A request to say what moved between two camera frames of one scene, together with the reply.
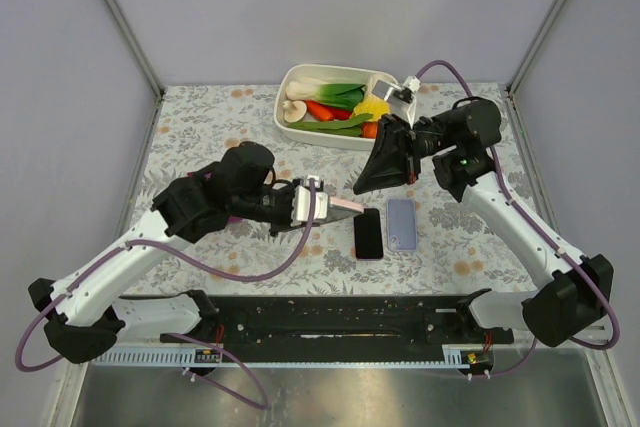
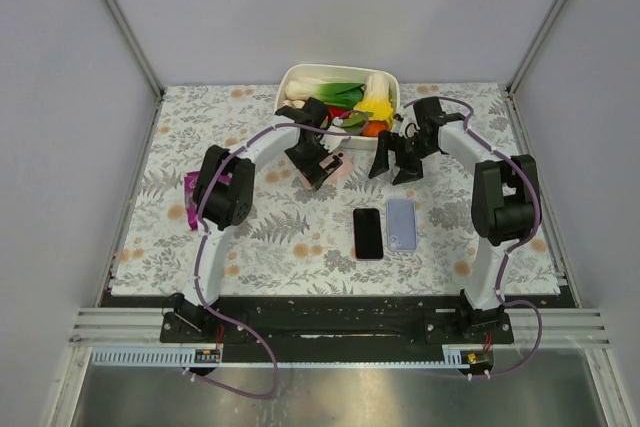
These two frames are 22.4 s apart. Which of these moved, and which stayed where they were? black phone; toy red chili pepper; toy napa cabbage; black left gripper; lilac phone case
Moved: black left gripper
Stayed: toy napa cabbage; toy red chili pepper; black phone; lilac phone case
